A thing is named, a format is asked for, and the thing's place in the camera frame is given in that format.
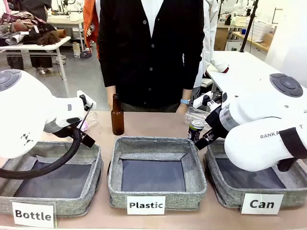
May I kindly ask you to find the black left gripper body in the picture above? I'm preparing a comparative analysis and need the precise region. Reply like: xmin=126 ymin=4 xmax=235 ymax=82
xmin=56 ymin=123 xmax=83 ymax=139

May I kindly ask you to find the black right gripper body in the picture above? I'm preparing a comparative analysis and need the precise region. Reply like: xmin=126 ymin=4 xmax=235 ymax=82
xmin=205 ymin=105 xmax=230 ymax=142

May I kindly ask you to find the dark crushed drink can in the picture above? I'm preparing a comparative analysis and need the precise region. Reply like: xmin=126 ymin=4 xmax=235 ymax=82
xmin=188 ymin=119 xmax=205 ymax=145

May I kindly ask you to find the clear plastic bottle pink label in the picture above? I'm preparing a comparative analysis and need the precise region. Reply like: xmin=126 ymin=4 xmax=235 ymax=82
xmin=81 ymin=111 xmax=99 ymax=132

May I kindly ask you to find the clear plastic bottle without label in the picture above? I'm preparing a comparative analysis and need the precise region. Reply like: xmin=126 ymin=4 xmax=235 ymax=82
xmin=184 ymin=107 xmax=211 ymax=126

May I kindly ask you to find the brown glass bottle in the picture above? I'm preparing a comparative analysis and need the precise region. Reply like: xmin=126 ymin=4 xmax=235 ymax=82
xmin=111 ymin=93 xmax=125 ymax=136

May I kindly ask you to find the person left forearm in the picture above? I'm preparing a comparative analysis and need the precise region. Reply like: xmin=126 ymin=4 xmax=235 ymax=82
xmin=179 ymin=88 xmax=193 ymax=100

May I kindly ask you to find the person right forearm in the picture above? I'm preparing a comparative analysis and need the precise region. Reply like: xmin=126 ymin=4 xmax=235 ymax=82
xmin=106 ymin=85 xmax=121 ymax=112

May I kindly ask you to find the grey fabric basket labelled Plastic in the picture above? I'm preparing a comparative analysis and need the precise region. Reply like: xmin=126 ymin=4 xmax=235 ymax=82
xmin=107 ymin=136 xmax=208 ymax=212

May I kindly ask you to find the grey fabric basket labelled Can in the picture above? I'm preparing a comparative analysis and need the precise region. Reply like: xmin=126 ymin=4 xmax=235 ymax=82
xmin=203 ymin=138 xmax=307 ymax=208

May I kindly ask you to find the grey fabric basket labelled Bottle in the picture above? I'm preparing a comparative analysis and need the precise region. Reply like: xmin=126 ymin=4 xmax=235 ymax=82
xmin=0 ymin=140 xmax=104 ymax=218

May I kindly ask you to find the white sign reading Can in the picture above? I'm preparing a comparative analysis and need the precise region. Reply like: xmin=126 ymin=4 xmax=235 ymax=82
xmin=240 ymin=193 xmax=285 ymax=215

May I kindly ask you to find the person left hand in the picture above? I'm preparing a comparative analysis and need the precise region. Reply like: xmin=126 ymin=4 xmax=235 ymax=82
xmin=176 ymin=103 xmax=190 ymax=115

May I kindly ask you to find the large white rounded table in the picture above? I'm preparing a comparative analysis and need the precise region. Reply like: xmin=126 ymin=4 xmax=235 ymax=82
xmin=205 ymin=50 xmax=307 ymax=101

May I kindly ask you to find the person in dark trousers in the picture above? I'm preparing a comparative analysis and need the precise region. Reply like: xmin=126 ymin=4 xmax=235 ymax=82
xmin=6 ymin=0 xmax=54 ymax=74

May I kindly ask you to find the small carton on floor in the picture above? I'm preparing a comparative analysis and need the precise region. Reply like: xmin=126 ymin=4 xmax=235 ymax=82
xmin=72 ymin=41 xmax=82 ymax=58

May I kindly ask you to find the white sign reading Plastic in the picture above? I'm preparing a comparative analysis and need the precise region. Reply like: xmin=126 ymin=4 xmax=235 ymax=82
xmin=126 ymin=195 xmax=166 ymax=216

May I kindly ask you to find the person in white coat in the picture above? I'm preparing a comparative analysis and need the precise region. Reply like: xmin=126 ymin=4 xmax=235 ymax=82
xmin=193 ymin=0 xmax=230 ymax=90

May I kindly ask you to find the white table with clothes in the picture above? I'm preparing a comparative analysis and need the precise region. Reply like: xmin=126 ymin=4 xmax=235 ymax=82
xmin=0 ymin=35 xmax=72 ymax=98

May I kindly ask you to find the wooden workbench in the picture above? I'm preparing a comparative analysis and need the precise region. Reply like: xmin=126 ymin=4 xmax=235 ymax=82
xmin=231 ymin=31 xmax=270 ymax=53

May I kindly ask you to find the white sign reading Bottle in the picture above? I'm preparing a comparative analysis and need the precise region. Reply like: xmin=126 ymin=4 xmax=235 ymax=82
xmin=11 ymin=201 xmax=57 ymax=229

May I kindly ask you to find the person torso in black cardigan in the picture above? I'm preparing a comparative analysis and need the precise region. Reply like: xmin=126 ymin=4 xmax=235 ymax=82
xmin=97 ymin=0 xmax=206 ymax=113

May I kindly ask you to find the black tripod pole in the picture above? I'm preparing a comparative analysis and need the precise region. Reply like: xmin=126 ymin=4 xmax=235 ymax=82
xmin=239 ymin=0 xmax=260 ymax=53

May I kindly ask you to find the stack of clear plastic boxes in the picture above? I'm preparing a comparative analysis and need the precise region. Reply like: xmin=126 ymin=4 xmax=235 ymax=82
xmin=252 ymin=20 xmax=274 ymax=37

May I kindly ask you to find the white background work table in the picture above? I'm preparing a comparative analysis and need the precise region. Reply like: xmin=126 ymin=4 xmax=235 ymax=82
xmin=46 ymin=14 xmax=85 ymax=51

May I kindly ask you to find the person in orange jacket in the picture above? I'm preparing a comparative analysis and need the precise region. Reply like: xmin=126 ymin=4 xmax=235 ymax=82
xmin=83 ymin=0 xmax=100 ymax=59

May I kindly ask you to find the pile of dark clothes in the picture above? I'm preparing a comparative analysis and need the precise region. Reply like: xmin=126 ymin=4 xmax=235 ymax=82
xmin=0 ymin=11 xmax=68 ymax=46

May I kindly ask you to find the thin black strap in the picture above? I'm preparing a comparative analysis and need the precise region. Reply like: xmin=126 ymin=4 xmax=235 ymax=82
xmin=76 ymin=103 xmax=94 ymax=132

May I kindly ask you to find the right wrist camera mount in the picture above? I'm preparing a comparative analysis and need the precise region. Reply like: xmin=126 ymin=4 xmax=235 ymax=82
xmin=193 ymin=92 xmax=228 ymax=111

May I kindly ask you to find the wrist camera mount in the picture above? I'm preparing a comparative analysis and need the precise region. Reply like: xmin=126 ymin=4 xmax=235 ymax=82
xmin=76 ymin=90 xmax=97 ymax=111
xmin=193 ymin=92 xmax=228 ymax=111

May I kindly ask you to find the thick black cable hose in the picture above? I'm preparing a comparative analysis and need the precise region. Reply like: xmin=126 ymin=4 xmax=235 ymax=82
xmin=0 ymin=124 xmax=83 ymax=180

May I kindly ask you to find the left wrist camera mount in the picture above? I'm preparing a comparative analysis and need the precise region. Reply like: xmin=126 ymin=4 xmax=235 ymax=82
xmin=76 ymin=90 xmax=97 ymax=111

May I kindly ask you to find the black cable sleeve wrap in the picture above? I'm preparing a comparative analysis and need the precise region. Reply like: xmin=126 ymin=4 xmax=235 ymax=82
xmin=277 ymin=127 xmax=307 ymax=173

